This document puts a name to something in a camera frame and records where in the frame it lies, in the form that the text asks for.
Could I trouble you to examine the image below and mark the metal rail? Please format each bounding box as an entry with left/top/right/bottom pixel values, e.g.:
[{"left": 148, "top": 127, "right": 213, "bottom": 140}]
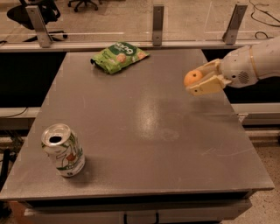
[{"left": 0, "top": 39, "right": 261, "bottom": 53}]

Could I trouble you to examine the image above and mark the metal bracket post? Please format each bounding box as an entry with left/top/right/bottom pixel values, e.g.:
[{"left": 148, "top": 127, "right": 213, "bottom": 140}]
[
  {"left": 152, "top": 4, "right": 165, "bottom": 46},
  {"left": 222, "top": 3, "right": 248, "bottom": 45},
  {"left": 26, "top": 5, "right": 53, "bottom": 48}
]

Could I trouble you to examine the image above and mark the white green soda can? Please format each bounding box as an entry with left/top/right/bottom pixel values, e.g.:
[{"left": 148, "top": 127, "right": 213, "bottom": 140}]
[{"left": 41, "top": 123, "right": 85, "bottom": 178}]

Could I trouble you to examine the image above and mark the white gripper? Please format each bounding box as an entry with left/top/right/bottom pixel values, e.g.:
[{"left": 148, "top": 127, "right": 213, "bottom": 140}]
[{"left": 186, "top": 46, "right": 259, "bottom": 96}]

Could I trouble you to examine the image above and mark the right metal bracket post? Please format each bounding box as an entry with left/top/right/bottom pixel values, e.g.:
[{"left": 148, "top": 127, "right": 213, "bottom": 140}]
[{"left": 222, "top": 3, "right": 248, "bottom": 45}]

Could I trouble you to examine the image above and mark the middle metal bracket post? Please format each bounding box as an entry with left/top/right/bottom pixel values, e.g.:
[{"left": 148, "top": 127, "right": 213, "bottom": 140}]
[{"left": 152, "top": 4, "right": 165, "bottom": 46}]

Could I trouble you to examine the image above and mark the black floor cable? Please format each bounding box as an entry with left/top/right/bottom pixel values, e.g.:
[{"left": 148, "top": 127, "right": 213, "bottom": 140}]
[{"left": 248, "top": 0, "right": 280, "bottom": 40}]

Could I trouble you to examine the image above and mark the orange fruit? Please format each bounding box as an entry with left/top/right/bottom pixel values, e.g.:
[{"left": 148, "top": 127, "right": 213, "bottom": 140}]
[{"left": 184, "top": 70, "right": 203, "bottom": 87}]

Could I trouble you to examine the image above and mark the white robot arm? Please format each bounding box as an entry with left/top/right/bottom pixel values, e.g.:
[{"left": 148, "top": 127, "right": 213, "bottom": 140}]
[{"left": 184, "top": 37, "right": 280, "bottom": 95}]

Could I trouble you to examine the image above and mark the black office chair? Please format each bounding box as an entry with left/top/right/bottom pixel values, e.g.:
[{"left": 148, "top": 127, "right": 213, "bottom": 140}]
[{"left": 7, "top": 0, "right": 67, "bottom": 43}]

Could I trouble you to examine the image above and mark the left metal bracket post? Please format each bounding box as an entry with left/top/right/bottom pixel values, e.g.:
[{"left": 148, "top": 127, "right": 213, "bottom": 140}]
[{"left": 26, "top": 5, "right": 53, "bottom": 48}]

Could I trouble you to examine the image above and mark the green rice chip bag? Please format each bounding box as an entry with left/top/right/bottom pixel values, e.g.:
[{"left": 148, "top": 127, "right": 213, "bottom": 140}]
[{"left": 90, "top": 42, "right": 149, "bottom": 74}]

